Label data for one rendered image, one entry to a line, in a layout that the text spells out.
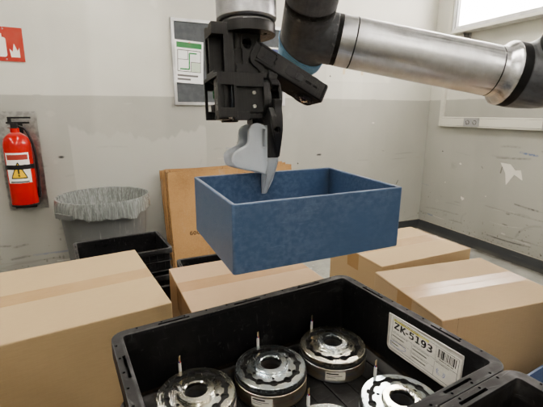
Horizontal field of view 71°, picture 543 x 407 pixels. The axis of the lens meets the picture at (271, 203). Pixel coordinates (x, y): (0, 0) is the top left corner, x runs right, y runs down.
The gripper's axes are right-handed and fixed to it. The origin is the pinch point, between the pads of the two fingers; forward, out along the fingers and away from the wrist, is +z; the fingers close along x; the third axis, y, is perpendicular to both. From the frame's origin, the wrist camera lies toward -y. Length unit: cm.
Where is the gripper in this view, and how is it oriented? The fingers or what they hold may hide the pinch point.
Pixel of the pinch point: (267, 182)
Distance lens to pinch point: 52.2
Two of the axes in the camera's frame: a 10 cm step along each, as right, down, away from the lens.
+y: -9.2, 0.9, -3.7
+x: 3.8, 1.5, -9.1
